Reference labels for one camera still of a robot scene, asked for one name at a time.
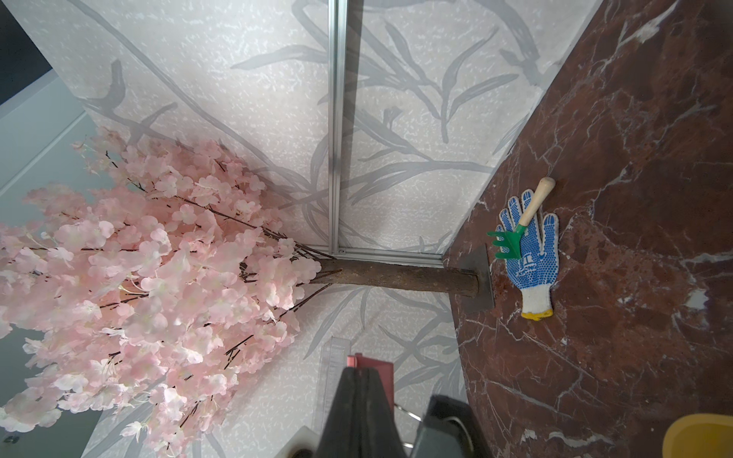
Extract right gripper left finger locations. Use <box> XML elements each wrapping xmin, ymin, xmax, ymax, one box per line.
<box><xmin>329</xmin><ymin>368</ymin><xmax>406</xmax><ymax>458</ymax></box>

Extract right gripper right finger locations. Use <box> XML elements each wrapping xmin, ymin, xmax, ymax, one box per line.
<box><xmin>410</xmin><ymin>395</ymin><xmax>492</xmax><ymax>458</ymax></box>

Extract pink binder clip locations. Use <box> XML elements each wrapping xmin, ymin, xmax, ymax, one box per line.
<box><xmin>347</xmin><ymin>353</ymin><xmax>394</xmax><ymax>411</ymax></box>

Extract yellow plastic storage tray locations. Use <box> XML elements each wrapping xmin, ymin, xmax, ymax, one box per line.
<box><xmin>662</xmin><ymin>413</ymin><xmax>733</xmax><ymax>458</ymax></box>

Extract blue dotted work glove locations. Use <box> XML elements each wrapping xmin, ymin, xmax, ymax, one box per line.
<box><xmin>505</xmin><ymin>213</ymin><xmax>559</xmax><ymax>321</ymax></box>

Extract pink blossom artificial tree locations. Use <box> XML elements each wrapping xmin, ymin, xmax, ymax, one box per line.
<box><xmin>1</xmin><ymin>129</ymin><xmax>467</xmax><ymax>457</ymax></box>

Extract clear acrylic wall shelf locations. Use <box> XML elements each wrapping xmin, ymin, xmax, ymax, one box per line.
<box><xmin>312</xmin><ymin>338</ymin><xmax>351</xmax><ymax>435</ymax></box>

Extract green wooden-handled garden tool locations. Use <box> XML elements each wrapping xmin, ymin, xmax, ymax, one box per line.
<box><xmin>487</xmin><ymin>177</ymin><xmax>555</xmax><ymax>260</ymax></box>

